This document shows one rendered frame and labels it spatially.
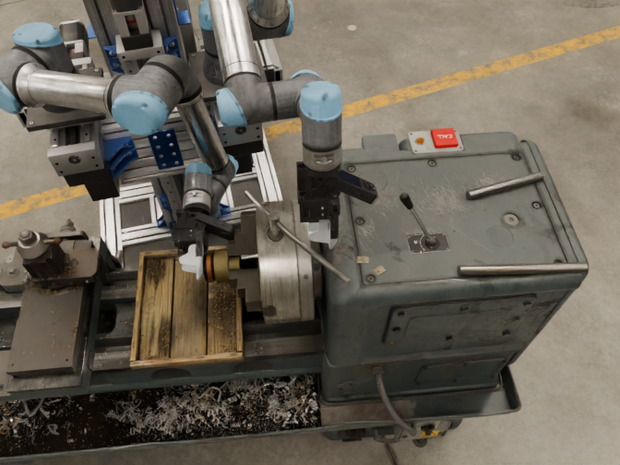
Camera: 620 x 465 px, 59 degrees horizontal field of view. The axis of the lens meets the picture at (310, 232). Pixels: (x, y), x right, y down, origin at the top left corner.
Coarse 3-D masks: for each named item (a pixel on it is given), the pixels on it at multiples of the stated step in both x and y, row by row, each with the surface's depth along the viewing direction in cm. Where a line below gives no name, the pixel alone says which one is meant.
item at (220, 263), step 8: (208, 256) 141; (216, 256) 140; (224, 256) 140; (232, 256) 141; (240, 256) 145; (208, 264) 140; (216, 264) 139; (224, 264) 139; (232, 264) 140; (240, 264) 146; (208, 272) 140; (216, 272) 139; (224, 272) 139; (208, 280) 141; (216, 280) 141; (224, 280) 141
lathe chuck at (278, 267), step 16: (256, 208) 136; (272, 208) 136; (288, 208) 136; (256, 224) 132; (288, 224) 131; (256, 240) 130; (272, 240) 129; (288, 240) 129; (272, 256) 128; (288, 256) 128; (272, 272) 128; (288, 272) 128; (272, 288) 129; (288, 288) 129; (272, 304) 131; (288, 304) 132; (272, 320) 137; (288, 320) 138
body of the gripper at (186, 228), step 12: (192, 204) 147; (180, 216) 149; (192, 216) 150; (180, 228) 143; (192, 228) 143; (204, 228) 143; (180, 240) 141; (192, 240) 142; (204, 240) 142; (180, 252) 147
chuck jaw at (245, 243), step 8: (248, 216) 138; (248, 224) 139; (240, 232) 139; (248, 232) 139; (232, 240) 143; (240, 240) 140; (248, 240) 140; (232, 248) 140; (240, 248) 140; (248, 248) 140; (256, 248) 141
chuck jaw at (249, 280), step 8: (232, 272) 139; (240, 272) 139; (248, 272) 139; (256, 272) 139; (232, 280) 138; (240, 280) 137; (248, 280) 137; (256, 280) 137; (232, 288) 140; (240, 288) 136; (248, 288) 136; (256, 288) 136; (240, 296) 138; (248, 296) 134; (256, 296) 134; (248, 304) 134; (256, 304) 134; (264, 312) 134; (272, 312) 134
